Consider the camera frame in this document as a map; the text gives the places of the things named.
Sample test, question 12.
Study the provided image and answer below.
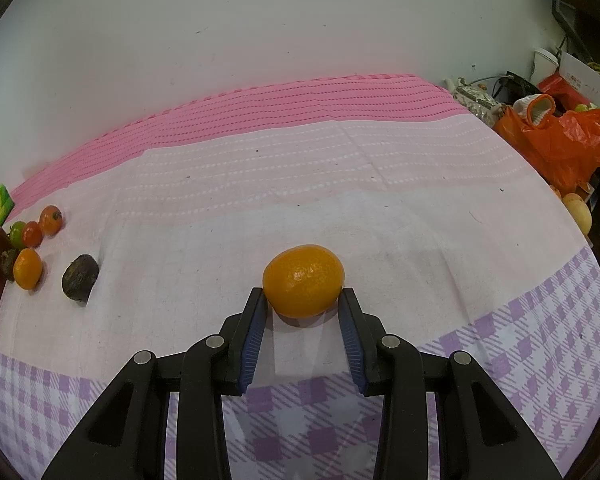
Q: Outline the white cardboard box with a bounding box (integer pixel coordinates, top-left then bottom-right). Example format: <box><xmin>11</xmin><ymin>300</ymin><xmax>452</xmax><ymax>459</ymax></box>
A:
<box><xmin>555</xmin><ymin>52</ymin><xmax>600</xmax><ymax>108</ymax></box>

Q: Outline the large orange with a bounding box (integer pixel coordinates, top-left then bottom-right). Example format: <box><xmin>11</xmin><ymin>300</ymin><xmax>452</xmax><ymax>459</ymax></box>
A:
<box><xmin>263</xmin><ymin>244</ymin><xmax>346</xmax><ymax>318</ymax></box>

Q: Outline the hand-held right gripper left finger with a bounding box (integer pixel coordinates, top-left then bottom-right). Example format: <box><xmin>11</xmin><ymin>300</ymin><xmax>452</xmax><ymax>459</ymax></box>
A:
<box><xmin>40</xmin><ymin>287</ymin><xmax>268</xmax><ymax>480</ymax></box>

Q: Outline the dark brown wrinkled fruit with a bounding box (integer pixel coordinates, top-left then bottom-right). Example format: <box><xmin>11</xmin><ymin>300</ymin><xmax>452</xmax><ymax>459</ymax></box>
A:
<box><xmin>0</xmin><ymin>248</ymin><xmax>20</xmax><ymax>282</ymax></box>
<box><xmin>61</xmin><ymin>254</ymin><xmax>100</xmax><ymax>303</ymax></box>

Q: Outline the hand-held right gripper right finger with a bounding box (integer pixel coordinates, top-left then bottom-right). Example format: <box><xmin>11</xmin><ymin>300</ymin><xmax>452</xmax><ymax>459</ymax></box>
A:
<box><xmin>337</xmin><ymin>287</ymin><xmax>563</xmax><ymax>480</ymax></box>

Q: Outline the red tomato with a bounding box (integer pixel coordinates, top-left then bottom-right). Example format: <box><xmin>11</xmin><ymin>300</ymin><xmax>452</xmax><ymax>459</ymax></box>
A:
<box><xmin>22</xmin><ymin>220</ymin><xmax>44</xmax><ymax>249</ymax></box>

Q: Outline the pink purple checkered cloth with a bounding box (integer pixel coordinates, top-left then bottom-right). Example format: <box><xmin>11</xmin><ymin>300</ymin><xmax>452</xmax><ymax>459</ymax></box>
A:
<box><xmin>0</xmin><ymin>74</ymin><xmax>600</xmax><ymax>480</ymax></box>

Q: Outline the small orange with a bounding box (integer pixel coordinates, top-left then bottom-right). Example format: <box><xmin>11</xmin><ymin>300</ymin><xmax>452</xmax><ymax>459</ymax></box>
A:
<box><xmin>13</xmin><ymin>248</ymin><xmax>44</xmax><ymax>290</ymax></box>

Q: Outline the orange plastic bag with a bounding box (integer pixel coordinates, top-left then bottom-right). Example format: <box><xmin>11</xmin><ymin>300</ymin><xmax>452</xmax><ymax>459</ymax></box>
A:
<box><xmin>495</xmin><ymin>105</ymin><xmax>600</xmax><ymax>196</ymax></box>

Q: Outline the red packet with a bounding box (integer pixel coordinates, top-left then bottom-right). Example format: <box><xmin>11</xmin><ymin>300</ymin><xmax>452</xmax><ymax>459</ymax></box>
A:
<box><xmin>539</xmin><ymin>74</ymin><xmax>581</xmax><ymax>108</ymax></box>

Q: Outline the white orange work glove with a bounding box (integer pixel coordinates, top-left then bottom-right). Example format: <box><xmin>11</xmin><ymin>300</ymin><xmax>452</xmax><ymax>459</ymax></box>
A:
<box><xmin>512</xmin><ymin>92</ymin><xmax>556</xmax><ymax>125</ymax></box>

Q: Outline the orange-red tomato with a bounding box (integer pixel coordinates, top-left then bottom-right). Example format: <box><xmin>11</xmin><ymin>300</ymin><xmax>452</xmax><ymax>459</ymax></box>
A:
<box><xmin>39</xmin><ymin>204</ymin><xmax>64</xmax><ymax>237</ymax></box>

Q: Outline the white paper cup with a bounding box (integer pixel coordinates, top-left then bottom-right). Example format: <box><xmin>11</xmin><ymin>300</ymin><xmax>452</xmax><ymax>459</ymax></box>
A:
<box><xmin>531</xmin><ymin>48</ymin><xmax>560</xmax><ymax>85</ymax></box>

